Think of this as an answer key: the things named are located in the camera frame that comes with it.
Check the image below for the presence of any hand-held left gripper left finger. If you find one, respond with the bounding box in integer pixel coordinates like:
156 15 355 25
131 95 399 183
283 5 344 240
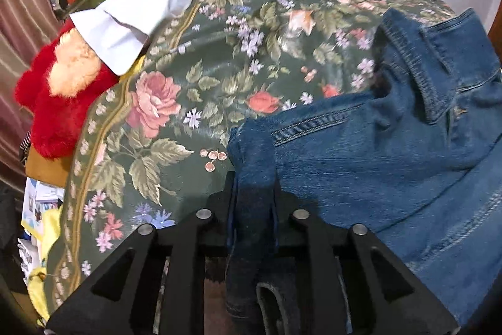
44 171 237 335

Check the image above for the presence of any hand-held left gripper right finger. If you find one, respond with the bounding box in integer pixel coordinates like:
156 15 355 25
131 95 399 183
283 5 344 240
271 178 459 335

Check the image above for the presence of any blue denim jacket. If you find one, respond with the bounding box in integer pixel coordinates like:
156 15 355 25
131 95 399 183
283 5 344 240
225 7 502 335

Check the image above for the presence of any green floral blanket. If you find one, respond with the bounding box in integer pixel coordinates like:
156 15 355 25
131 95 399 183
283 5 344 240
43 0 467 322

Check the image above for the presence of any mustard brown box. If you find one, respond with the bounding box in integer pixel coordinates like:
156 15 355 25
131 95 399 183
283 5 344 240
25 150 75 188

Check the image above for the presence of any stack of books and papers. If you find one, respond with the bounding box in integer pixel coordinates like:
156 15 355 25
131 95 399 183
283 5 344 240
19 178 65 241

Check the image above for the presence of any red plush toy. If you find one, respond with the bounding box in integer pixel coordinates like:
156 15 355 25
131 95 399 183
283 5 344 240
15 21 120 161

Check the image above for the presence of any white cloth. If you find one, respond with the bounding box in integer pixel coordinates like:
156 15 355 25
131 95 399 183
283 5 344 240
68 0 218 74

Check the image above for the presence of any striped brown curtain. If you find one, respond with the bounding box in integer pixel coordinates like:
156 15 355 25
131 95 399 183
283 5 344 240
0 0 67 196

